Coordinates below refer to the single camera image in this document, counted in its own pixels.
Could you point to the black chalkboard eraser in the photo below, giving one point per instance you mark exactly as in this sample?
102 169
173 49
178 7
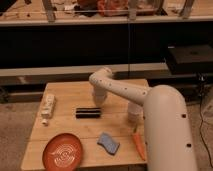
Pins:
88 112

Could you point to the wooden shelf with clutter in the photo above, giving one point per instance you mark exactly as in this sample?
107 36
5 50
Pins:
83 12

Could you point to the white cup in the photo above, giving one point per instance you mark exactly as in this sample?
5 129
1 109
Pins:
134 112

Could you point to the white tube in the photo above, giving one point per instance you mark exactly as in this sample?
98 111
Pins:
48 108

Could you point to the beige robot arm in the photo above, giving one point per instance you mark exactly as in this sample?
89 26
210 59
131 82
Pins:
168 137

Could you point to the beige cylindrical end effector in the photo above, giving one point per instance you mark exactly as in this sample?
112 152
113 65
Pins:
99 96

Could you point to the orange carrot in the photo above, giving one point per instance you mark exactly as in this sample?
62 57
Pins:
139 144

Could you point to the black box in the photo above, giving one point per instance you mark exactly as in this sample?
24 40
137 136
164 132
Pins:
190 59

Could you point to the orange plate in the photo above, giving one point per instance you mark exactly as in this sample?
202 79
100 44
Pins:
64 152

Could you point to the blue sponge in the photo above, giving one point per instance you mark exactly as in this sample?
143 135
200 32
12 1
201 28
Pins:
108 143

